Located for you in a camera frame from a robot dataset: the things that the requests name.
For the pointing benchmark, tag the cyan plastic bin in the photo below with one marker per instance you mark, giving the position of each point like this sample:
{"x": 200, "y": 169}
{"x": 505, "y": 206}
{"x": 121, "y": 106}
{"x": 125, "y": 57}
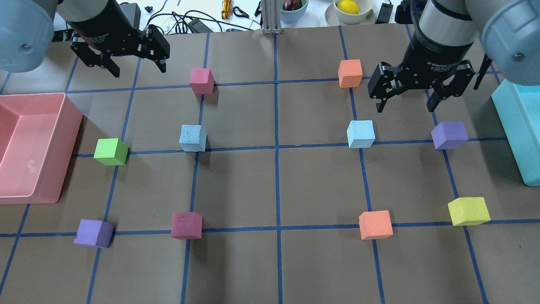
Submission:
{"x": 518, "y": 108}

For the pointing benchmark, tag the blue bowl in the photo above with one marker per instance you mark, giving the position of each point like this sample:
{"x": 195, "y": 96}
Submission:
{"x": 292, "y": 10}

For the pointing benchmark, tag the green foam block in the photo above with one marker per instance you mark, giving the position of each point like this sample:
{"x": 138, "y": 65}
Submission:
{"x": 111, "y": 152}

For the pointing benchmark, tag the aluminium frame post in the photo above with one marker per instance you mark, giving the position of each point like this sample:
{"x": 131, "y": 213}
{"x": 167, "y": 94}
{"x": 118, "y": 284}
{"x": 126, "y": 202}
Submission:
{"x": 271, "y": 16}

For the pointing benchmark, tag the yellow foam block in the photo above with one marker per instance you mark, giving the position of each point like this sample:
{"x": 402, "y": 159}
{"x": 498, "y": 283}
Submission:
{"x": 468, "y": 211}

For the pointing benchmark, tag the purple block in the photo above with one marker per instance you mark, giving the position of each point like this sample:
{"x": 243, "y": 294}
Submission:
{"x": 449, "y": 135}
{"x": 94, "y": 233}

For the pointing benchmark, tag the light blue block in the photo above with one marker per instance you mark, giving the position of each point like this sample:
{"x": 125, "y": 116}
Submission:
{"x": 193, "y": 138}
{"x": 360, "y": 134}

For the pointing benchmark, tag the orange block near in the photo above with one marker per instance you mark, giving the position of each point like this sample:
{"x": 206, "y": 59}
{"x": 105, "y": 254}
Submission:
{"x": 375, "y": 225}

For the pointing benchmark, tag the yellow lemon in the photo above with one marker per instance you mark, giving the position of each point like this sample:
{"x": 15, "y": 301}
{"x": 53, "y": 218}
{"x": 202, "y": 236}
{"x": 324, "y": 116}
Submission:
{"x": 348, "y": 7}

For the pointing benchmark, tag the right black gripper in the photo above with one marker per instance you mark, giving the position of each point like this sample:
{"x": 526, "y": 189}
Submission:
{"x": 435, "y": 52}

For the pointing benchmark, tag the white bowl with lemon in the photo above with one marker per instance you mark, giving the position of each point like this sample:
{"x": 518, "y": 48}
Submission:
{"x": 335, "y": 17}

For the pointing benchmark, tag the pink block far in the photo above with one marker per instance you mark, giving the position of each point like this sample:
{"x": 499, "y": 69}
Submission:
{"x": 202, "y": 81}

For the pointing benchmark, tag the purple block right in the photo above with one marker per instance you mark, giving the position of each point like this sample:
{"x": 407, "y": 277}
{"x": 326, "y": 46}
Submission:
{"x": 449, "y": 135}

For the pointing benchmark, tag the orange block far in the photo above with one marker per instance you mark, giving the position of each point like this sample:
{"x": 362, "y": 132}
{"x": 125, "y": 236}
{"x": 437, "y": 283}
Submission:
{"x": 350, "y": 73}

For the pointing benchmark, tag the purple block left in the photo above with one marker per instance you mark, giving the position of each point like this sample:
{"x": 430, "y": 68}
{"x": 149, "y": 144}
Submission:
{"x": 94, "y": 233}

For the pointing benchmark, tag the black power adapter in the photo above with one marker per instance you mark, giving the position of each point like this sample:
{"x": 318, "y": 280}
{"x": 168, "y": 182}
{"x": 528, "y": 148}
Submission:
{"x": 385, "y": 12}

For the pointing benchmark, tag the dark pink block near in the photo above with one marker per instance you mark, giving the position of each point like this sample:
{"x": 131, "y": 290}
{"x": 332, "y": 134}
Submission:
{"x": 186, "y": 226}

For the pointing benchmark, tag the orange block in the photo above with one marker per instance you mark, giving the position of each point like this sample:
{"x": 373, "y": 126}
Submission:
{"x": 350, "y": 73}
{"x": 375, "y": 225}

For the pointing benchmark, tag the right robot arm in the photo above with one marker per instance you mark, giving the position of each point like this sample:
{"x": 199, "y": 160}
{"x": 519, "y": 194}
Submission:
{"x": 445, "y": 30}

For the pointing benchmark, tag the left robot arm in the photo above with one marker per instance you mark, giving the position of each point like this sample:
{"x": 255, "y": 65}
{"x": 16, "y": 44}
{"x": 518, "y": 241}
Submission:
{"x": 26, "y": 28}

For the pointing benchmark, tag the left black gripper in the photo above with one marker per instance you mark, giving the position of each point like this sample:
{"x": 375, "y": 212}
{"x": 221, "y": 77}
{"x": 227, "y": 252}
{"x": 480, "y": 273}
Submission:
{"x": 100, "y": 26}

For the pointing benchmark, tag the gold tool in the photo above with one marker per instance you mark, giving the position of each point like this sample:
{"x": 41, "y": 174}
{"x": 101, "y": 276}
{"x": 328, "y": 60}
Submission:
{"x": 226, "y": 9}

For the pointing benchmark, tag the pink plastic bin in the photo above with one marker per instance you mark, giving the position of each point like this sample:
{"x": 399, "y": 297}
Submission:
{"x": 37, "y": 137}

